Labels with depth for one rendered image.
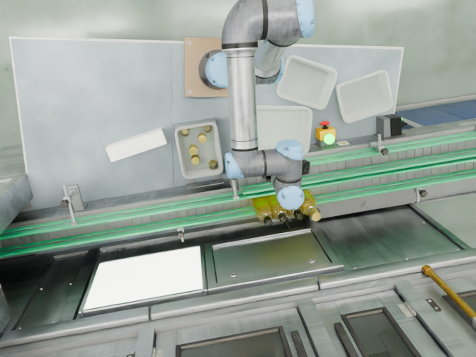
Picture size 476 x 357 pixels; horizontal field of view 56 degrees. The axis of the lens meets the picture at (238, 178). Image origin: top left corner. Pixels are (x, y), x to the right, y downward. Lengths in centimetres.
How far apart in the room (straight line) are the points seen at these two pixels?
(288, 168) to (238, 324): 51
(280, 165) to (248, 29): 37
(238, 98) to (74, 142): 96
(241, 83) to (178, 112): 74
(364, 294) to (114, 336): 80
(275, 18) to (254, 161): 37
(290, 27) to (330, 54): 78
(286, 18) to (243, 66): 16
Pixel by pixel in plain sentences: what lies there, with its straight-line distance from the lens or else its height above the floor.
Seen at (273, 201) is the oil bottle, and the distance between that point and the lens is 175.
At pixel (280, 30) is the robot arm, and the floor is 144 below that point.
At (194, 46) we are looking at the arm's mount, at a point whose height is 84.
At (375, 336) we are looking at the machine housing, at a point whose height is 163.
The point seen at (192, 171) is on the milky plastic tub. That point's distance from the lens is 191.
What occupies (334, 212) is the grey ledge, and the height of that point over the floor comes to 88.
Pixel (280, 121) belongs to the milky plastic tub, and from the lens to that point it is 163.
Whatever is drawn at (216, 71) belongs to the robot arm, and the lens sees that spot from 156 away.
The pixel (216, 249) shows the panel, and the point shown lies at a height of 104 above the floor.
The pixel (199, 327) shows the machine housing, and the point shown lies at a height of 145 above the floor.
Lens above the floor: 262
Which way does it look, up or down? 70 degrees down
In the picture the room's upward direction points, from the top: 160 degrees clockwise
